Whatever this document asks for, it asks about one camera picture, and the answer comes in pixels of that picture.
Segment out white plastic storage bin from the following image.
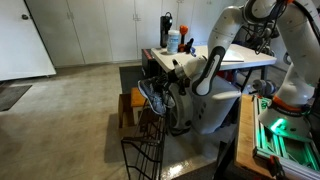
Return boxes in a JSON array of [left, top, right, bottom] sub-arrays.
[[191, 74, 242, 135]]

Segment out black wire shoe rack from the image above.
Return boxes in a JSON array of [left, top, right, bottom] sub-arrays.
[[119, 96, 178, 180]]

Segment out white folding table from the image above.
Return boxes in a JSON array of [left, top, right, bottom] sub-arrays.
[[150, 43, 278, 98]]

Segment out small wooden stool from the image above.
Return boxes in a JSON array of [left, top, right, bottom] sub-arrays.
[[129, 86, 158, 125]]

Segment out brown cardboard box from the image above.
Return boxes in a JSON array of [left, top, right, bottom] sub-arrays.
[[117, 93, 136, 130]]

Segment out white open door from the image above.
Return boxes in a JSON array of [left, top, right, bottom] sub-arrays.
[[0, 0, 57, 82]]

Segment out dark rectangular floor mat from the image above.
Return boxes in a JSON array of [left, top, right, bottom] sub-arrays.
[[118, 65, 146, 95]]

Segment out white wipes canister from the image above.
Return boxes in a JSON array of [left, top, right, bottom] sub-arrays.
[[166, 29, 181, 55]]

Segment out black case with red trim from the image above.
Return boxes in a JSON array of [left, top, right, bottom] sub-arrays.
[[141, 48, 168, 80]]

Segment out grey door mat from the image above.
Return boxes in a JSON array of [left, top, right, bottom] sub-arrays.
[[0, 84, 33, 113]]

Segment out grey round motor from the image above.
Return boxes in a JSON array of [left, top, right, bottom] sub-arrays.
[[252, 78, 278, 98]]

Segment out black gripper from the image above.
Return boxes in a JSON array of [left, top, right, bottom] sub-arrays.
[[156, 71, 192, 97]]

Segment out wooden base board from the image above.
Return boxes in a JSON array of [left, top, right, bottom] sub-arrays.
[[234, 93, 273, 178]]

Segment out grey sneaker with laces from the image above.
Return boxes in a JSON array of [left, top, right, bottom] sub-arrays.
[[137, 78, 168, 117]]

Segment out white wall cabinets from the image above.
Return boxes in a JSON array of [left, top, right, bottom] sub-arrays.
[[23, 0, 234, 69]]

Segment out orange power tool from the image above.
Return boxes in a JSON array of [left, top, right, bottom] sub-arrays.
[[177, 24, 190, 53]]

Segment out aluminium frame with green light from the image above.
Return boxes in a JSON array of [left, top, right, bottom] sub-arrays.
[[252, 95, 320, 180]]

